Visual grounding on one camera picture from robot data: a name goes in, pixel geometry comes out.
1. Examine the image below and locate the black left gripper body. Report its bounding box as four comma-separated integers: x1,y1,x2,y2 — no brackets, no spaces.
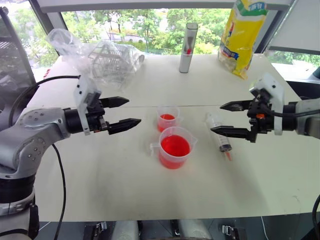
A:
85,91,110,133

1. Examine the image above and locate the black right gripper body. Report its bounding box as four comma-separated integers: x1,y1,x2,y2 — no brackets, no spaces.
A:
246,88,276,144

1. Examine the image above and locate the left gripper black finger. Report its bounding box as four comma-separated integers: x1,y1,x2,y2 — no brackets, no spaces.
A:
107,118,142,136
98,96,130,109

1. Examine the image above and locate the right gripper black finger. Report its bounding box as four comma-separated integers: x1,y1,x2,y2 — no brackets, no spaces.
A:
210,126,252,143
219,99,254,112

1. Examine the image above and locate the clear plastic syringe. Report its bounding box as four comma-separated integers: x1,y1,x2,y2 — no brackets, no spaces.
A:
204,111,234,162

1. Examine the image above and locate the small beaker with red liquid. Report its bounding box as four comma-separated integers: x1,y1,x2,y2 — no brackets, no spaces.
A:
156,105,181,134

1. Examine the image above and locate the large beaker with red liquid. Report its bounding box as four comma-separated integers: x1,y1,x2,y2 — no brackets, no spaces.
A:
149,126,199,171

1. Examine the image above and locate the clear plastic rack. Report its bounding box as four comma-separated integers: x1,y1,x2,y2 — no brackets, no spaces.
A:
87,40,146,91

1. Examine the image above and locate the yellow printed plastic bag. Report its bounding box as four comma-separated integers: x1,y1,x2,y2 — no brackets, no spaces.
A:
217,0,270,81

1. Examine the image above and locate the tall silver tube with brush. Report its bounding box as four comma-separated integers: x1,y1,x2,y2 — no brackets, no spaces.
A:
178,22,199,74

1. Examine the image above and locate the crumpled clear plastic bag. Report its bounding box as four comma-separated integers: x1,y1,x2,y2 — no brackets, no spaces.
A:
45,27,146,93

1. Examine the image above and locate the silver metal latch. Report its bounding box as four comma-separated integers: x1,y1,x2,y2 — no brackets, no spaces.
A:
84,220,109,240
221,224,241,240

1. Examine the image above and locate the black mesh chair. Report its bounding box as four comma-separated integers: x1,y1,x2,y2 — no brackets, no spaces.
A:
0,6,36,126

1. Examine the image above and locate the grey rounded shape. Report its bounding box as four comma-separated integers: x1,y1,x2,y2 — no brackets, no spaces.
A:
113,219,140,240

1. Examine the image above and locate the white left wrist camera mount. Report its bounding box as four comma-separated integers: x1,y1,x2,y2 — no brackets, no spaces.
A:
72,74,102,136

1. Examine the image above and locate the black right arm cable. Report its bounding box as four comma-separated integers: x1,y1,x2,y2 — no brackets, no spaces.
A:
262,103,320,118

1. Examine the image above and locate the thin white cable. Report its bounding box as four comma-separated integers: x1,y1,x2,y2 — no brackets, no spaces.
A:
260,215,270,240

